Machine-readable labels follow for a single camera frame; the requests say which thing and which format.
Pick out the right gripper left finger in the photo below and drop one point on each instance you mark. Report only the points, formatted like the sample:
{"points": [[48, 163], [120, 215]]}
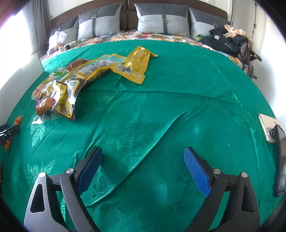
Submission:
{"points": [[43, 212]]}

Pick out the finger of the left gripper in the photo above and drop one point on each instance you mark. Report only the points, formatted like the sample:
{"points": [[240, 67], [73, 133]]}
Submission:
{"points": [[2, 138], [3, 129]]}

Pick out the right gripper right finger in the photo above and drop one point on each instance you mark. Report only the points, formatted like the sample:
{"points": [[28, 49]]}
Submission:
{"points": [[241, 212]]}

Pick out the orange sausage stick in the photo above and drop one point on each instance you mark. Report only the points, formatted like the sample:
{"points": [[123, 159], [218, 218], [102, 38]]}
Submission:
{"points": [[12, 132]]}

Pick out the beige rice cracker packet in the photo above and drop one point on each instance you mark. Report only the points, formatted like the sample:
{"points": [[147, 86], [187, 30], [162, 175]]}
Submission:
{"points": [[37, 91]]}

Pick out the clear packaged sausage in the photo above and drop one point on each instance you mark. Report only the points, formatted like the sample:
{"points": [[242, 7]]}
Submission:
{"points": [[45, 111]]}

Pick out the red yellow snack pouch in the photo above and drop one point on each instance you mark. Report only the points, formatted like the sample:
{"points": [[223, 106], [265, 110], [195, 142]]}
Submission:
{"points": [[65, 94]]}

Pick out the green label meat packet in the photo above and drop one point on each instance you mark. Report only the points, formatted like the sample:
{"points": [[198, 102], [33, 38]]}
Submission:
{"points": [[63, 71]]}

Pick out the small yellow snack pouch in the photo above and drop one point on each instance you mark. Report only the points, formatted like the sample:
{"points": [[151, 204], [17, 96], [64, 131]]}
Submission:
{"points": [[135, 65]]}

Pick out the white cardboard box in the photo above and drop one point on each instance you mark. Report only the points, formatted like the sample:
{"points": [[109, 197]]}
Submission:
{"points": [[16, 86]]}

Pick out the black phone on stand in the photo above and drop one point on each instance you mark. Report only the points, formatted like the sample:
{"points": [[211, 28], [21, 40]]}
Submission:
{"points": [[280, 170]]}

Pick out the yellow rimmed peanut pouch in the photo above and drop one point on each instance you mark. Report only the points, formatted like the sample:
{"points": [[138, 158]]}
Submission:
{"points": [[94, 69]]}

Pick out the white smartphone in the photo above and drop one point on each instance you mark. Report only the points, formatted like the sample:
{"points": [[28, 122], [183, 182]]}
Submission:
{"points": [[268, 123]]}

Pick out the small red cap bottle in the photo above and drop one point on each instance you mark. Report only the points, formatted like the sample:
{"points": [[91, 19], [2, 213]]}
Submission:
{"points": [[60, 48]]}

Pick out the clear plastic bag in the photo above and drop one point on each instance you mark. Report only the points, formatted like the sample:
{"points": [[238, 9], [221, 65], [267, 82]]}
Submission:
{"points": [[55, 40]]}

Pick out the grey curtain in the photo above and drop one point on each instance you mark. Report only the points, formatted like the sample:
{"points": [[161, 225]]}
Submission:
{"points": [[37, 15]]}

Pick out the grey pillow far left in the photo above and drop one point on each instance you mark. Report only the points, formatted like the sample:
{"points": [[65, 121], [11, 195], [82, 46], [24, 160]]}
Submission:
{"points": [[70, 27]]}

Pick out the grey pillow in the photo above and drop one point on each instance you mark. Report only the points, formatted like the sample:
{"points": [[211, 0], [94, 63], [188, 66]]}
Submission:
{"points": [[99, 21], [161, 18], [70, 27], [203, 22]]}

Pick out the green satin tablecloth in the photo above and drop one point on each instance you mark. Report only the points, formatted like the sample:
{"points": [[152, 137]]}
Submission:
{"points": [[191, 97]]}

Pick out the grey pillow centre left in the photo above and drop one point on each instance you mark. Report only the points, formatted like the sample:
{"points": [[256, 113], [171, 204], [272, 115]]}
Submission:
{"points": [[99, 21]]}

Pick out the floral bed sheet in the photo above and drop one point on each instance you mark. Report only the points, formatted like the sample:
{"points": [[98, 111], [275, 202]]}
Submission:
{"points": [[136, 35]]}

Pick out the black jacket pile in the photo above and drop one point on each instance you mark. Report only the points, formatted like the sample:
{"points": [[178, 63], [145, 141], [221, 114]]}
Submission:
{"points": [[228, 45]]}

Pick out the dark brown headboard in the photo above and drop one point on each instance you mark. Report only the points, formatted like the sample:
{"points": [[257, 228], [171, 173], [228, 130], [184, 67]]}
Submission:
{"points": [[61, 11]]}

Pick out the beige cloth on pile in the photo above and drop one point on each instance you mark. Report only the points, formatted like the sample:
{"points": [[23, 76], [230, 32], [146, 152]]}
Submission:
{"points": [[232, 32]]}

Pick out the grey pillow far right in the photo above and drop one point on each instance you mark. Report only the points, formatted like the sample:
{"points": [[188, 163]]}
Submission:
{"points": [[203, 22]]}

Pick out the grey pillow centre right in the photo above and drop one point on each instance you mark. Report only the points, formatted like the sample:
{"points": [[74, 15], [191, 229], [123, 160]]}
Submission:
{"points": [[161, 18]]}

